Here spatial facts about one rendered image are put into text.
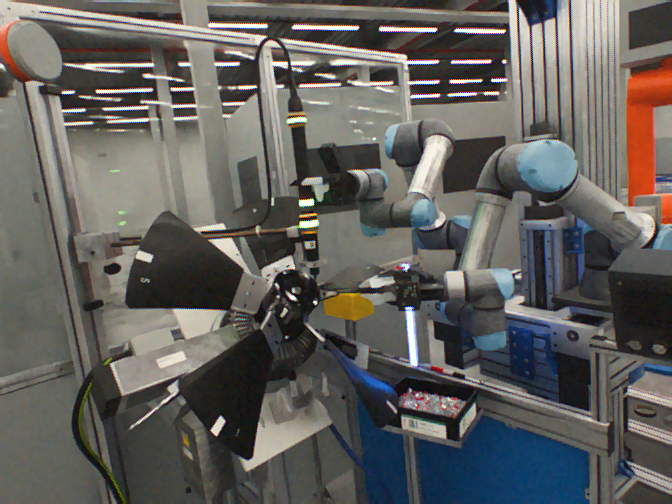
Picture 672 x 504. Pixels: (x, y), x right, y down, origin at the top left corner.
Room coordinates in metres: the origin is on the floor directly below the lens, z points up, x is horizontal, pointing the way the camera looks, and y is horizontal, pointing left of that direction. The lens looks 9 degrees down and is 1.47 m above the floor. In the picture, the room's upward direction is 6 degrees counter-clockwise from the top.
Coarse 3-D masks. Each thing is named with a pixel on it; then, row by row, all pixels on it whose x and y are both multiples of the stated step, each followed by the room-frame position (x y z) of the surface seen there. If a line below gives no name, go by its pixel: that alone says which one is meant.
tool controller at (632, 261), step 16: (624, 256) 0.92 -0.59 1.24; (640, 256) 0.90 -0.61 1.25; (656, 256) 0.89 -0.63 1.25; (608, 272) 0.89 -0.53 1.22; (624, 272) 0.87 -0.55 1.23; (640, 272) 0.85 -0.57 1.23; (656, 272) 0.83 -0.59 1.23; (624, 288) 0.87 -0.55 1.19; (640, 288) 0.85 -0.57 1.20; (656, 288) 0.83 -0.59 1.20; (624, 304) 0.88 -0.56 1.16; (640, 304) 0.86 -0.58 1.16; (656, 304) 0.84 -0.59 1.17; (624, 320) 0.89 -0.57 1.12; (640, 320) 0.87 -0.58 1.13; (656, 320) 0.84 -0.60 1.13; (624, 336) 0.90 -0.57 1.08; (640, 336) 0.88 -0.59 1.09; (656, 336) 0.86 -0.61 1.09; (640, 352) 0.89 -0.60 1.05; (656, 352) 0.84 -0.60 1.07
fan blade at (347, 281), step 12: (360, 264) 1.33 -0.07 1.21; (372, 264) 1.33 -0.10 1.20; (336, 276) 1.26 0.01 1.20; (348, 276) 1.25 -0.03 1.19; (360, 276) 1.24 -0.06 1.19; (372, 276) 1.24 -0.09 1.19; (324, 288) 1.16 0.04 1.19; (336, 288) 1.14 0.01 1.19; (348, 288) 1.15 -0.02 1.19; (360, 288) 1.16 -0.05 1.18; (372, 288) 1.17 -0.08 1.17; (384, 288) 1.18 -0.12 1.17
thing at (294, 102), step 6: (294, 90) 1.13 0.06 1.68; (294, 96) 1.13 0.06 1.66; (288, 102) 1.13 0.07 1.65; (294, 102) 1.12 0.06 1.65; (300, 102) 1.13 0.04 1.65; (288, 108) 1.13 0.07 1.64; (294, 108) 1.12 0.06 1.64; (300, 108) 1.13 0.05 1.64; (306, 234) 1.12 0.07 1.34; (312, 234) 1.12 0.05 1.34; (306, 240) 1.13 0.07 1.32; (312, 240) 1.12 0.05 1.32; (306, 246) 1.13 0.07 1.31; (312, 246) 1.12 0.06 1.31; (318, 246) 1.14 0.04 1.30; (306, 252) 1.13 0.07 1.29; (312, 252) 1.12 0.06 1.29; (318, 252) 1.13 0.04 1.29; (312, 258) 1.12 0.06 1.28; (318, 258) 1.13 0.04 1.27; (312, 270) 1.13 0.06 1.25; (318, 270) 1.13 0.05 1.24
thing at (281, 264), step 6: (288, 258) 1.15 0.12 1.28; (270, 264) 1.16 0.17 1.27; (276, 264) 1.15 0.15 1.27; (282, 264) 1.14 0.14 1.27; (288, 264) 1.14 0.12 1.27; (264, 270) 1.16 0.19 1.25; (270, 270) 1.15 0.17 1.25; (282, 270) 1.13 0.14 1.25; (264, 276) 1.14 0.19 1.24; (270, 276) 1.14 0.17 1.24; (270, 282) 1.12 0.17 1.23
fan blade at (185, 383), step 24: (264, 336) 0.95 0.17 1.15; (216, 360) 0.84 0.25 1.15; (240, 360) 0.88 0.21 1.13; (264, 360) 0.95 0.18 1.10; (192, 384) 0.79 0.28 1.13; (216, 384) 0.82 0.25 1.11; (240, 384) 0.86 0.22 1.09; (264, 384) 0.94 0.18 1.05; (192, 408) 0.77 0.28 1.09; (216, 408) 0.80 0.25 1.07; (240, 408) 0.85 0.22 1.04; (240, 456) 0.81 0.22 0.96
